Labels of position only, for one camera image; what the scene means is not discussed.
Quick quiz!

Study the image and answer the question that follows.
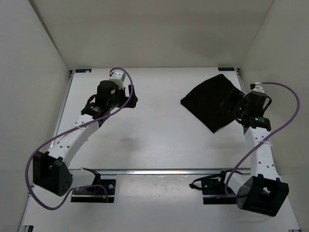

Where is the black skirt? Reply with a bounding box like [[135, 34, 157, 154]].
[[180, 74, 236, 133]]

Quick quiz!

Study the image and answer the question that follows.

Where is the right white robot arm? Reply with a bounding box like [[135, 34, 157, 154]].
[[216, 86, 289, 217]]

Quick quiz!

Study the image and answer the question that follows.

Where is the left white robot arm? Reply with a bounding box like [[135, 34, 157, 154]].
[[32, 80, 138, 196]]

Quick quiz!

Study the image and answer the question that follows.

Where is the right blue corner label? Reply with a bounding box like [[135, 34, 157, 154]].
[[218, 67, 235, 72]]

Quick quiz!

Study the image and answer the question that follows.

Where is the blue corner label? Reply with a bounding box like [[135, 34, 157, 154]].
[[218, 67, 235, 72], [75, 69, 92, 73]]

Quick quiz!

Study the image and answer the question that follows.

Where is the left blue corner label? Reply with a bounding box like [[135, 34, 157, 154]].
[[75, 69, 92, 73]]

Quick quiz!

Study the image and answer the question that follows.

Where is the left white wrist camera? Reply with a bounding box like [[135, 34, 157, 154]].
[[109, 71, 126, 89]]

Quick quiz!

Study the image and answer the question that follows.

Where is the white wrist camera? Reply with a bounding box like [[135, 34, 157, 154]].
[[109, 71, 126, 89], [250, 82, 265, 93]]

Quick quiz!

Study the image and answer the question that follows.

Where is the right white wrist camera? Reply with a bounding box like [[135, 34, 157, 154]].
[[250, 82, 265, 93]]

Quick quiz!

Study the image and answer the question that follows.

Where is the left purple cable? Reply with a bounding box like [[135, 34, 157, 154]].
[[25, 67, 135, 211]]

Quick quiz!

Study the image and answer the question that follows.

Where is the right aluminium side rail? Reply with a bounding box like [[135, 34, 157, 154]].
[[236, 68, 245, 92]]

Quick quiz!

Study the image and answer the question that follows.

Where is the aluminium side rail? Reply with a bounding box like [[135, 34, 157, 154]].
[[236, 68, 245, 92], [52, 70, 75, 138]]

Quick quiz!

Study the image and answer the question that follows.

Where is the left aluminium side rail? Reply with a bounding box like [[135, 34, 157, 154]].
[[52, 70, 75, 138]]

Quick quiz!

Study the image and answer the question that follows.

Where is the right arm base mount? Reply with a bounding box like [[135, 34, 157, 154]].
[[189, 169, 250, 206]]

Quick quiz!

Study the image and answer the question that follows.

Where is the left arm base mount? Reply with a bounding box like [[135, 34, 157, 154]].
[[70, 168, 116, 203]]

